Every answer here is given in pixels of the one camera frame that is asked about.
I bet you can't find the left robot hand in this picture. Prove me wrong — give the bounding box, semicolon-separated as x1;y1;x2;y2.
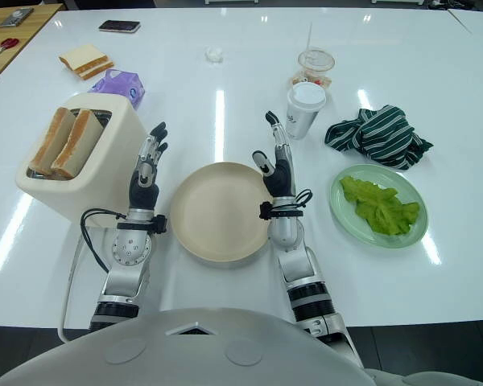
128;121;169;212

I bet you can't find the green lettuce leaf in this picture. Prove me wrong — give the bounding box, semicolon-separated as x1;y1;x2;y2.
339;175;421;236

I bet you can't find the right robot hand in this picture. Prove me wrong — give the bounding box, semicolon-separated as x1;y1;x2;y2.
252;110;297;201

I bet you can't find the green plate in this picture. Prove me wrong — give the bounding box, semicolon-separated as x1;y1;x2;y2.
328;163;429;249

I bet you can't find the robot body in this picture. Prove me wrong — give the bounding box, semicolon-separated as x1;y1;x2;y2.
0;306;392;386

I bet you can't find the cream toaster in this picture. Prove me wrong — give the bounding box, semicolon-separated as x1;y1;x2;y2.
15;92;149;224

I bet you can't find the clear plastic cup with straw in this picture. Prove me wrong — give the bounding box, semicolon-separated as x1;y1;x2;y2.
287;22;336;90

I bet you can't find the black smartphone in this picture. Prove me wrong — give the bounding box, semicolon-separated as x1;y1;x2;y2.
98;19;142;34

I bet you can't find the purple tissue pack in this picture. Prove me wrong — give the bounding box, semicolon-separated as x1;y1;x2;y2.
88;68;147;111

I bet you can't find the white paper cup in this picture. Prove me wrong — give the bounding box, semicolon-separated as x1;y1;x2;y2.
285;82;328;141

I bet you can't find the cream plate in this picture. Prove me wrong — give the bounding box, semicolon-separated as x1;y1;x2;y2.
169;162;275;263

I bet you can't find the grey remote control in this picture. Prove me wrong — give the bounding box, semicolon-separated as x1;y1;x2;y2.
0;7;35;29

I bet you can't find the bread slice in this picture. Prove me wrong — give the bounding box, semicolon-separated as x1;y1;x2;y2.
72;60;116;81
28;106;78;177
50;109;105;180
58;44;109;70

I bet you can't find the black cable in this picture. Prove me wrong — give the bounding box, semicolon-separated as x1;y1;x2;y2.
258;189;312;220
79;207;127;275

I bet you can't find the green striped cloth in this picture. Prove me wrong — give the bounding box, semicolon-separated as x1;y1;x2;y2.
324;105;435;171

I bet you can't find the white cord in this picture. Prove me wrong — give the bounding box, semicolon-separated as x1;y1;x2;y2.
56;232;85;344

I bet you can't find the red handled tool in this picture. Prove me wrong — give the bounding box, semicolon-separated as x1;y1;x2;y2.
0;37;20;65

